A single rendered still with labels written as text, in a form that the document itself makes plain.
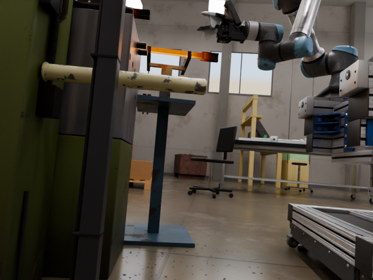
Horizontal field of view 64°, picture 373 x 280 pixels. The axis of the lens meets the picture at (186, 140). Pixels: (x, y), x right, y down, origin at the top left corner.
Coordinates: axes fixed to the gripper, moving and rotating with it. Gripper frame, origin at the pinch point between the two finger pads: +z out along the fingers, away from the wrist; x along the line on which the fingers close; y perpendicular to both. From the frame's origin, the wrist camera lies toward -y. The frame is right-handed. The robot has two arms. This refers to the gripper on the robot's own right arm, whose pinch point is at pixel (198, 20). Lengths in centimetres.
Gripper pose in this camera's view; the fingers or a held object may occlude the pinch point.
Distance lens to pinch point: 133.1
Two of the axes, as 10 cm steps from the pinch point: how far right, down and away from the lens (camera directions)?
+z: -9.9, -0.8, -0.7
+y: -0.8, 9.9, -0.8
